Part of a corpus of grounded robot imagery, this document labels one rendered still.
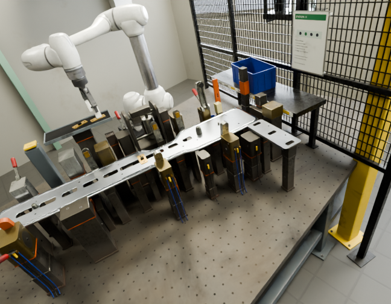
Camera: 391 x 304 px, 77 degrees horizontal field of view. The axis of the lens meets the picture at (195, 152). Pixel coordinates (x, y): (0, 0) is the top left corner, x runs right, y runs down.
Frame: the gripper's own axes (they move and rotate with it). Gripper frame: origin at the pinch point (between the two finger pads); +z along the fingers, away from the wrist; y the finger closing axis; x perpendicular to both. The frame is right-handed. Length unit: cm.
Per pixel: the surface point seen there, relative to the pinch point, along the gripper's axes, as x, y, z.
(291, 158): 61, 85, 29
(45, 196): -41, 22, 20
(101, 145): -7.0, 16.1, 11.9
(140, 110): 18.7, 20.7, 1.2
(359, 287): 77, 124, 120
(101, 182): -16.8, 34.8, 19.9
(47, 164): -34.7, -2.3, 17.0
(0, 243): -58, 46, 14
